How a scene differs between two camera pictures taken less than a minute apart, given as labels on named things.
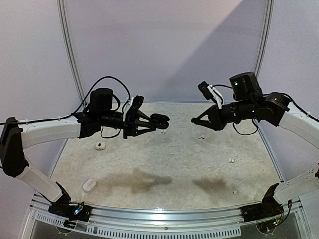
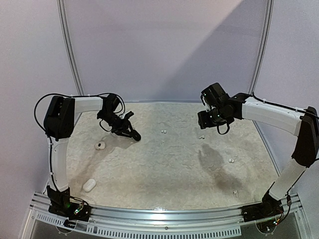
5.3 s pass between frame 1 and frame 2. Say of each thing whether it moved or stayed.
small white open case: stayed
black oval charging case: moved
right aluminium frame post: stayed
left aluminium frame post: stayed
